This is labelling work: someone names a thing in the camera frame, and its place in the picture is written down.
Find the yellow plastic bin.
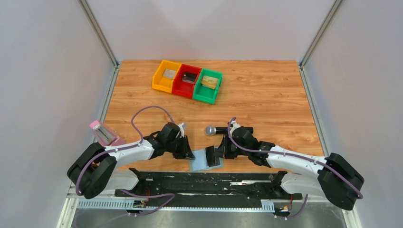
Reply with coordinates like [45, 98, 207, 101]
[152, 60, 182, 93]

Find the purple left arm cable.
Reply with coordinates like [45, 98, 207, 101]
[75, 106, 176, 218]

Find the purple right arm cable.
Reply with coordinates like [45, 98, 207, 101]
[227, 117, 364, 220]

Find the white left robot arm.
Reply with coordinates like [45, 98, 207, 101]
[67, 122, 195, 199]

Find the green plastic bin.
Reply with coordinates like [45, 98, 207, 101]
[192, 68, 223, 104]

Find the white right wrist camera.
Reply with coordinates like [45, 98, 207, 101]
[228, 122, 241, 135]

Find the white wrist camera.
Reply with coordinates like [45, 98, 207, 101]
[178, 123, 187, 138]
[228, 122, 241, 135]

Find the red plastic bin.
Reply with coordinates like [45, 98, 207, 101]
[172, 64, 202, 99]

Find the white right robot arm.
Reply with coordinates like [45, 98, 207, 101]
[205, 125, 365, 210]

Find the black handheld microphone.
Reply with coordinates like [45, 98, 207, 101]
[205, 125, 254, 136]

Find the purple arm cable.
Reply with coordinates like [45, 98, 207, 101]
[75, 106, 176, 218]
[227, 117, 364, 220]

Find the pink metronome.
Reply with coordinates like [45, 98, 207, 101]
[89, 120, 126, 146]

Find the teal card holder wallet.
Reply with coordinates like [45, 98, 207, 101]
[189, 149, 224, 172]

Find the silver VIP card stack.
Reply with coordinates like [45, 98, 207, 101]
[163, 69, 177, 80]

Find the gold VIP card stack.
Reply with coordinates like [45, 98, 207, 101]
[201, 76, 219, 90]

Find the black VIP card stack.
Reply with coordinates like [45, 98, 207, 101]
[182, 72, 197, 84]

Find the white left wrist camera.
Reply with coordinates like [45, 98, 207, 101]
[178, 123, 187, 138]

